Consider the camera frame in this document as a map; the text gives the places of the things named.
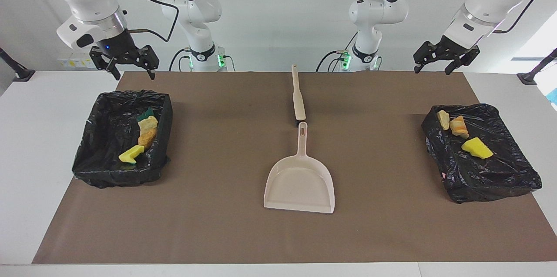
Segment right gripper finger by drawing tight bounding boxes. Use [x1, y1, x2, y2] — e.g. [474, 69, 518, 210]
[89, 47, 121, 81]
[132, 45, 159, 80]

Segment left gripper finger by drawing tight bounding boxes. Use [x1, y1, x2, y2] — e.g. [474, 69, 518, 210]
[413, 41, 442, 74]
[445, 47, 480, 76]

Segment pale torn bread piece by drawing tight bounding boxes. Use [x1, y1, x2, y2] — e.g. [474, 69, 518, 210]
[138, 116, 158, 135]

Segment brown oval bread bun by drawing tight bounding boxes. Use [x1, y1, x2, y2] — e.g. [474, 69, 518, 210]
[138, 129, 157, 149]

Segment beige brush black bristles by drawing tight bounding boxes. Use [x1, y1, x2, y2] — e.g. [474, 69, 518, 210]
[291, 64, 307, 128]

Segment pale pink plastic dustpan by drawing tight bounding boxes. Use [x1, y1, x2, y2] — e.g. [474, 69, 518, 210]
[263, 121, 336, 214]

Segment bin with black bag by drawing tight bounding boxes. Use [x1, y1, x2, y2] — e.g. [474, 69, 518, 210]
[421, 103, 543, 204]
[72, 90, 174, 189]

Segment brown table mat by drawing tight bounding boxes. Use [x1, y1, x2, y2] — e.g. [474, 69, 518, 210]
[32, 71, 557, 264]

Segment black base power cable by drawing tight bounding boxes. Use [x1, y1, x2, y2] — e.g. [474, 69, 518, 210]
[316, 33, 358, 72]
[169, 48, 192, 72]

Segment white wall socket box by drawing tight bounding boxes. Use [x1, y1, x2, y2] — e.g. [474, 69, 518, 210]
[57, 53, 94, 69]

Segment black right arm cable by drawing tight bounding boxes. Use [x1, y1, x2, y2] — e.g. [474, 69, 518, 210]
[102, 0, 180, 43]

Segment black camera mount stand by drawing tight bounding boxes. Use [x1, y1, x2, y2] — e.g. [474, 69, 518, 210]
[517, 49, 557, 85]
[0, 47, 36, 82]

